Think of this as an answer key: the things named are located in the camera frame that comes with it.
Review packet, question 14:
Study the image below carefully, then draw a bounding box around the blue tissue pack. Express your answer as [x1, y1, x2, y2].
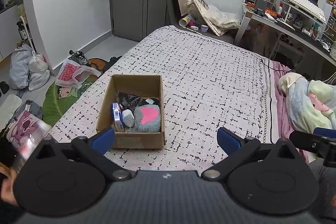
[111, 102, 125, 132]

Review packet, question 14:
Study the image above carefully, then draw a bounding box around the white small packet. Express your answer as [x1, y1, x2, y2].
[122, 109, 135, 127]

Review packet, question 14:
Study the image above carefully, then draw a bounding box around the black crinkly plastic bag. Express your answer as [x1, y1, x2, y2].
[116, 90, 141, 111]

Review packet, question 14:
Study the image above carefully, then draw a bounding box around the grey pink plush toy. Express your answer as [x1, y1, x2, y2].
[128, 105, 161, 133]

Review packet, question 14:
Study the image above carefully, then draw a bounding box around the brown cardboard box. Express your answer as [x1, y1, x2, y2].
[96, 75, 165, 149]

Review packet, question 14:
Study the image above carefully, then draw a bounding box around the black fabric pouch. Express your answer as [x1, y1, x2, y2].
[138, 98, 160, 106]

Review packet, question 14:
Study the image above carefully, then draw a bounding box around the person's left hand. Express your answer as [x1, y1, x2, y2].
[1, 167, 18, 206]

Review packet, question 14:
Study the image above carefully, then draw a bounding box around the pastel cartoon blanket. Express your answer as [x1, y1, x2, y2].
[278, 72, 335, 134]

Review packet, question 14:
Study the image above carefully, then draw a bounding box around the green leaf cartoon rug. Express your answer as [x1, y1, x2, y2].
[42, 75, 98, 127]

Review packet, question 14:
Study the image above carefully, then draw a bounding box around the pink cartoon cushion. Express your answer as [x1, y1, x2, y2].
[6, 110, 51, 160]

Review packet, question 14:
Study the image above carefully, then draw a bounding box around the white black patterned bedspread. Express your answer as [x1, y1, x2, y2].
[51, 26, 279, 171]

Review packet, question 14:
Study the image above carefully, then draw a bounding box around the red white plastic bag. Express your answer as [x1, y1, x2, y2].
[55, 59, 101, 89]

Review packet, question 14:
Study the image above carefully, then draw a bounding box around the white garbage bag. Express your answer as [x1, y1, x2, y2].
[29, 53, 50, 91]

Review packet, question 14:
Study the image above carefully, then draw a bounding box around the white desk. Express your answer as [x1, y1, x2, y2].
[234, 11, 336, 66]

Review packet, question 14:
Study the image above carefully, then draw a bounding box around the grey garbage bag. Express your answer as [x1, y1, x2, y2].
[9, 44, 33, 90]

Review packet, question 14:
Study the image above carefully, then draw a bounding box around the cream tote bag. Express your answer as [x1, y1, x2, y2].
[185, 0, 241, 36]

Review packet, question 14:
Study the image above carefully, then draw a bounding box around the paper cup roll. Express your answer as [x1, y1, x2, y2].
[178, 14, 194, 27]

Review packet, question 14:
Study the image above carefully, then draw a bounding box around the white keyboard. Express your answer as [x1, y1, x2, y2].
[289, 0, 326, 23]

